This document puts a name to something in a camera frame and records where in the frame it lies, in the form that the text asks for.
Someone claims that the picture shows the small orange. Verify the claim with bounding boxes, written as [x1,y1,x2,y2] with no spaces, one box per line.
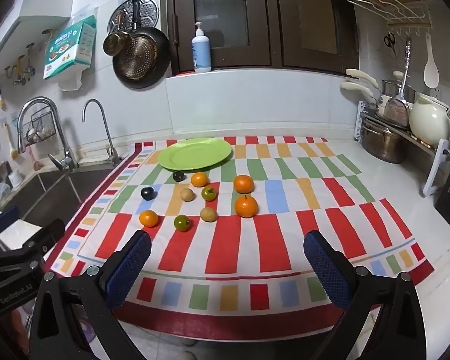
[191,172,209,188]
[139,210,159,228]

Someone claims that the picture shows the blue soap pump bottle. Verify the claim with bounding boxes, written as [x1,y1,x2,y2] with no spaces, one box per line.
[192,22,212,73]

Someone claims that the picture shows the wire sponge basket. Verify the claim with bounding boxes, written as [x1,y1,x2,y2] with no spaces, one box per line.
[22,106,57,146]

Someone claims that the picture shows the dish rack shelf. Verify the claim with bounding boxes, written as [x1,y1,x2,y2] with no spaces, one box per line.
[353,101,450,197]

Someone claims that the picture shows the teal paper towel box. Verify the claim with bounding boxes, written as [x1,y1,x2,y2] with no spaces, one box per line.
[43,15,97,83]

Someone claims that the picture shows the white wire hanger rack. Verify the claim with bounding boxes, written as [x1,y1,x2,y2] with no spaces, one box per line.
[331,0,434,29]

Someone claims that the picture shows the green tomato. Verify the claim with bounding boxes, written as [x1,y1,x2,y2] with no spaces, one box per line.
[174,214,192,233]
[201,186,218,202]

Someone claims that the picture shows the cream handled pot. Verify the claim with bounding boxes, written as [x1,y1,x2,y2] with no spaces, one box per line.
[340,68,404,117]

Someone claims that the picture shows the metal spatula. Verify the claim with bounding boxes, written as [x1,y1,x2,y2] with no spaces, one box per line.
[384,37,412,128]

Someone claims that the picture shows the steel cooking pot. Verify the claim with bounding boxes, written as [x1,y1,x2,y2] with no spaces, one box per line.
[362,119,407,164]

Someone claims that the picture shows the small orange back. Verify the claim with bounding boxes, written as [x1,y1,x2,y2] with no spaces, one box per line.
[191,172,209,188]

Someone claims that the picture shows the white rice spoon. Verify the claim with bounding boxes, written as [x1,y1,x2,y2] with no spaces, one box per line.
[424,32,439,89]

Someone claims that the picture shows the large chrome kitchen faucet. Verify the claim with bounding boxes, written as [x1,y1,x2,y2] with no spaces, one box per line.
[17,96,80,172]

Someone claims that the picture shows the large orange with stem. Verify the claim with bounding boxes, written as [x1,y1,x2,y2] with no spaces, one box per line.
[234,195,258,218]

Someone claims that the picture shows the thin gooseneck faucet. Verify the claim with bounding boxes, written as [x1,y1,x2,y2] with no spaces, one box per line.
[81,98,122,167]

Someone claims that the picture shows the dark plum back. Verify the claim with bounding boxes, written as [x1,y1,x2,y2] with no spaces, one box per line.
[172,171,186,183]

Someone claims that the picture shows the colourful striped tablecloth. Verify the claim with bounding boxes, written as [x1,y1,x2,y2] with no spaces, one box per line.
[47,136,433,341]

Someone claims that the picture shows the brown longan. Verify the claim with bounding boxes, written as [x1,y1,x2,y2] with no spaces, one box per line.
[179,188,196,202]
[200,206,218,223]

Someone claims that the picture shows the steel sink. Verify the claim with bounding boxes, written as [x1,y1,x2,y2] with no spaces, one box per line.
[4,164,113,227]

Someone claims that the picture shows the round metal steamer rack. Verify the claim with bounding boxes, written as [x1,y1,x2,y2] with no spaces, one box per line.
[107,0,159,34]

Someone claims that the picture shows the black frying pan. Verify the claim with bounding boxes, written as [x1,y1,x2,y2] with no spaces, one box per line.
[113,0,170,89]

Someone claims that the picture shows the green plate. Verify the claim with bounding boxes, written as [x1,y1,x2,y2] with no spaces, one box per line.
[157,137,232,171]

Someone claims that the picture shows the green tomato front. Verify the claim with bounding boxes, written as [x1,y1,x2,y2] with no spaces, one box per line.
[174,214,192,233]

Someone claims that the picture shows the cream ceramic kettle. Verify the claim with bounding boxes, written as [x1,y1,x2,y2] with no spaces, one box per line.
[409,92,450,148]

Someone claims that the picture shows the black scissors on wall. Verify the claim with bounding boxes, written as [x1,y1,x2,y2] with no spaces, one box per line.
[384,32,398,58]

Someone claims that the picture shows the brown longan front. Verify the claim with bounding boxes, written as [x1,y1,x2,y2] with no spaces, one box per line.
[200,206,218,223]

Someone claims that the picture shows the dark plum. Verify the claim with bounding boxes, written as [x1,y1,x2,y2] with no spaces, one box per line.
[140,186,156,201]
[172,171,186,183]

